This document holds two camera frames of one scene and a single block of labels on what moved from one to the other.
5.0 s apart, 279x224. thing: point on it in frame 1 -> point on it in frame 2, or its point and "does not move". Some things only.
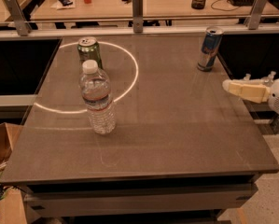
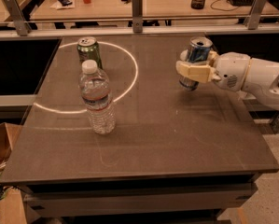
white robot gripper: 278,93 -> 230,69
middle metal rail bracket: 138,11 does not move
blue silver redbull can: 209,49 -> 199,50
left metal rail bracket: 21,23 does not move
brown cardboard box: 3,138 does not move
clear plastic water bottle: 95,89 does not move
